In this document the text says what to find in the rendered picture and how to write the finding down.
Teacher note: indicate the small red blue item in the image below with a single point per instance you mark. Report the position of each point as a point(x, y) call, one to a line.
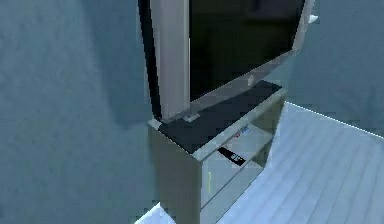
point(243, 132)

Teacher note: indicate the black remote control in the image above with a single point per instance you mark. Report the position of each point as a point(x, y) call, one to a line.
point(231, 156)

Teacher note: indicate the grey television stand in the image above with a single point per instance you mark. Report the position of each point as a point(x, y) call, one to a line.
point(186, 173)

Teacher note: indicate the grey framed television set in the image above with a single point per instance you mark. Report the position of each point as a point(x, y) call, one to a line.
point(233, 43)

